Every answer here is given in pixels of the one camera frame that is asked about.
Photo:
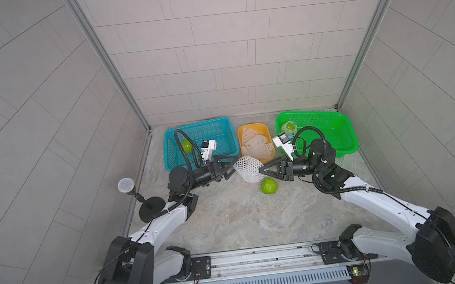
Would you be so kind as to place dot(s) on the pile of foam nets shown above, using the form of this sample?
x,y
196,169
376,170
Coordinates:
x,y
257,145

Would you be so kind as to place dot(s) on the aluminium corner post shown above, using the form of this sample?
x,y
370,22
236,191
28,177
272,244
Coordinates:
x,y
82,19
366,43

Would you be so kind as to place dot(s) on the yellow plastic tub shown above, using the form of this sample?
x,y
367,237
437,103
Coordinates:
x,y
261,128

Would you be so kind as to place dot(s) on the green plastic basket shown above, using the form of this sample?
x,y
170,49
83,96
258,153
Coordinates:
x,y
336,127

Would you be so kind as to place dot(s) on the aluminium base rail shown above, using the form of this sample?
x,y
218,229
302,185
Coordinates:
x,y
302,263

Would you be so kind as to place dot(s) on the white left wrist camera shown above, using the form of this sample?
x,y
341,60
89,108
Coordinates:
x,y
207,148

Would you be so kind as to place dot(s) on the green custard apple in basket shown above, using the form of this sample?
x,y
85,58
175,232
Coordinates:
x,y
187,146

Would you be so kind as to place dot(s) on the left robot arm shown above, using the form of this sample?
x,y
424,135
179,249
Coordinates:
x,y
140,258

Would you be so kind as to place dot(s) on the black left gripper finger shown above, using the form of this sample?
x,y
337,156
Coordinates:
x,y
227,171
226,160

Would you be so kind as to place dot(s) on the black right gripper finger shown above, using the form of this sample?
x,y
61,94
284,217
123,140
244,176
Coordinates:
x,y
275,174
272,164

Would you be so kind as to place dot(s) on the aluminium corner post right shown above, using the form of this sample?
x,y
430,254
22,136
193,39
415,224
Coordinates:
x,y
366,43

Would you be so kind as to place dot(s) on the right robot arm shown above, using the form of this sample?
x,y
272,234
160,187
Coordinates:
x,y
423,237

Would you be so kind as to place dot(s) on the aluminium corner post left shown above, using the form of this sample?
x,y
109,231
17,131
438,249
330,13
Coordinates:
x,y
82,19

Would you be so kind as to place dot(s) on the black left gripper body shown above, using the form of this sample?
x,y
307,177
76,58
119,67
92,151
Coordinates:
x,y
203,177

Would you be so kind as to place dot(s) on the teal plastic basket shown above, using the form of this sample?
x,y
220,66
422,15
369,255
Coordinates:
x,y
220,130

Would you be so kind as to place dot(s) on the right circuit board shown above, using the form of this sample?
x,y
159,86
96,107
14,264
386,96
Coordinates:
x,y
360,274

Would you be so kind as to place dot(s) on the white foam net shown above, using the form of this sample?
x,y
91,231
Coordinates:
x,y
248,168
282,130

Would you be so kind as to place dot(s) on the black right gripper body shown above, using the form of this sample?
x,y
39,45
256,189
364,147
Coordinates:
x,y
303,166

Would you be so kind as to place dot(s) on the dark green netted custard apple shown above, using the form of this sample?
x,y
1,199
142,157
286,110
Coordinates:
x,y
269,186

